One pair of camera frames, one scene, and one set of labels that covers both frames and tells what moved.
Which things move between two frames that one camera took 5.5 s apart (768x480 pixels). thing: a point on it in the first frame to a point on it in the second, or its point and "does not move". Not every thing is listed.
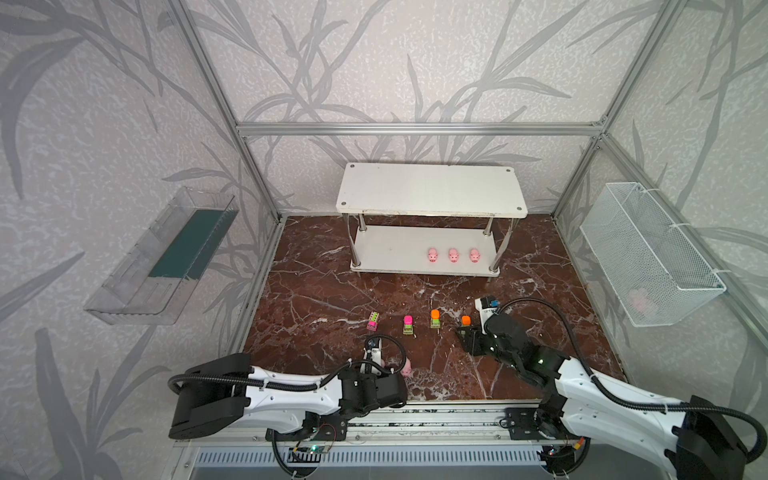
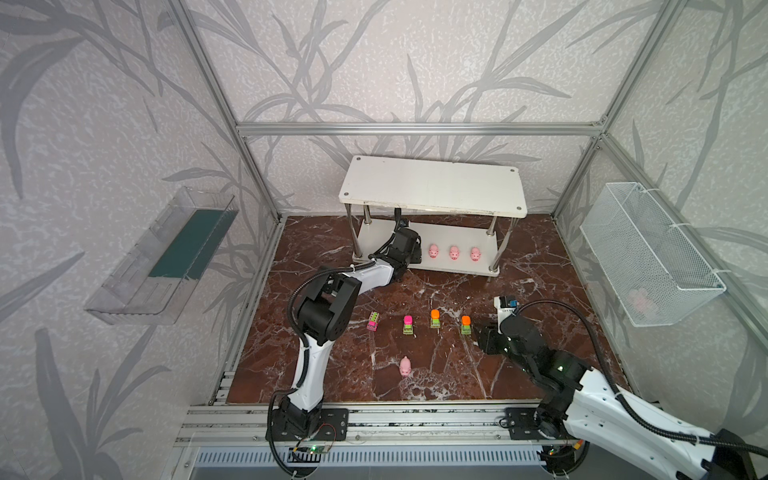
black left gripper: x=390 y=365 to x=411 y=245
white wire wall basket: x=654 y=273 does not move
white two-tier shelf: x=428 y=219 does not move
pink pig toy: x=407 y=369 does not move
